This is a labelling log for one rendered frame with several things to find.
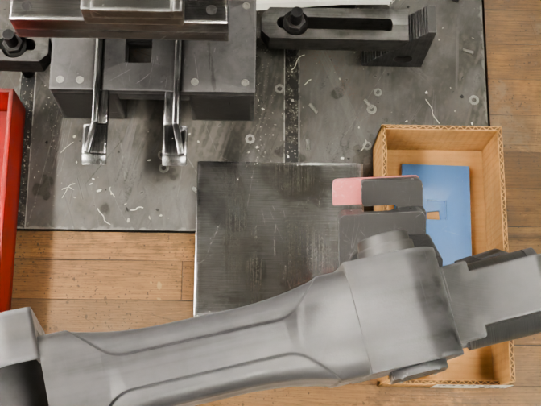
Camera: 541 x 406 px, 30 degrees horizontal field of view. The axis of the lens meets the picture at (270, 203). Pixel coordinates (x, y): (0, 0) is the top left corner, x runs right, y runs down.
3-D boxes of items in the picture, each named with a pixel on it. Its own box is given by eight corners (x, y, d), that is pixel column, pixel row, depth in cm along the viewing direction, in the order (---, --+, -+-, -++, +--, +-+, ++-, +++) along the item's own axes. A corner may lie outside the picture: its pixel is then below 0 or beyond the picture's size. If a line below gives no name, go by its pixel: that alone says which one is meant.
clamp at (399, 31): (259, 66, 108) (262, 26, 99) (259, 37, 109) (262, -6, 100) (398, 68, 109) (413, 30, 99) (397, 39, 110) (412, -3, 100)
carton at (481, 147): (375, 387, 101) (386, 380, 93) (371, 148, 107) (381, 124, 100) (502, 389, 101) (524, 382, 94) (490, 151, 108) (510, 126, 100)
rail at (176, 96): (174, 131, 99) (172, 123, 97) (178, 7, 103) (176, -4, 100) (179, 131, 99) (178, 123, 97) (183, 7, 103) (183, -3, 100)
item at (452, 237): (402, 311, 101) (407, 307, 98) (401, 164, 105) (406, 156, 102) (472, 313, 101) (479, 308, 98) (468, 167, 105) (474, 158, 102)
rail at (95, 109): (94, 130, 99) (91, 122, 97) (101, 6, 103) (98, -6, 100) (101, 130, 99) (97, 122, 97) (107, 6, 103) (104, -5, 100)
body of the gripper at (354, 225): (421, 203, 77) (439, 234, 70) (421, 327, 80) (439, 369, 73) (336, 208, 77) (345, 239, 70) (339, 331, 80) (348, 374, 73)
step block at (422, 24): (361, 66, 109) (372, 31, 100) (361, 40, 109) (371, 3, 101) (421, 67, 109) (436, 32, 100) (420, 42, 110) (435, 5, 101)
